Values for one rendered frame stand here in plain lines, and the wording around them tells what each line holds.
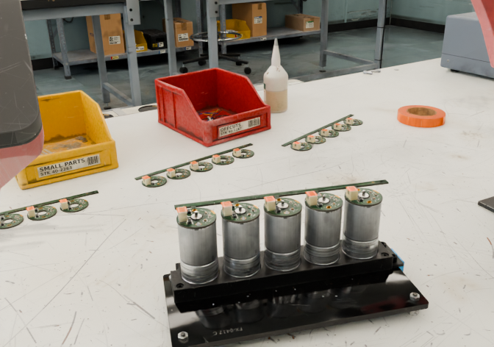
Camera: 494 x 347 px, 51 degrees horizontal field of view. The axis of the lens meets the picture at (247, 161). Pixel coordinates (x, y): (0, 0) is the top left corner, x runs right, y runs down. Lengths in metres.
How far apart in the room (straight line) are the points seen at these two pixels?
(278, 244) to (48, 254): 0.19
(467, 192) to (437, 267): 0.14
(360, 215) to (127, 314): 0.16
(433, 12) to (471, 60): 5.33
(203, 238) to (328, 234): 0.08
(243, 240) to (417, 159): 0.30
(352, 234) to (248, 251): 0.07
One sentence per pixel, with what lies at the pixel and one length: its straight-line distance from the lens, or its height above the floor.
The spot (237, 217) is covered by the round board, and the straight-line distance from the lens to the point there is 0.32.
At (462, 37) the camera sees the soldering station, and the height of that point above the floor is 0.81.
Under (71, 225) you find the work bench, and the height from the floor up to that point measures 0.75.
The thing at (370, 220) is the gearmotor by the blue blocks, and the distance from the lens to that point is 0.35.
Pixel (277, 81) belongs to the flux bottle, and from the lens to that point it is 0.70.
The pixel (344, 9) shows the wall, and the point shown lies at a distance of 6.19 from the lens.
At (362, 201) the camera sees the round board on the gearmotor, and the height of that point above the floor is 0.81.
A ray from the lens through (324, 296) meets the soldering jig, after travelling 0.34.
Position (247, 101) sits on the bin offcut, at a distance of 0.68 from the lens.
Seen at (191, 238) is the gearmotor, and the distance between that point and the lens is 0.32.
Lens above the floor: 0.97
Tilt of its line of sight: 23 degrees down
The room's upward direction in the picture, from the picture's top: 1 degrees counter-clockwise
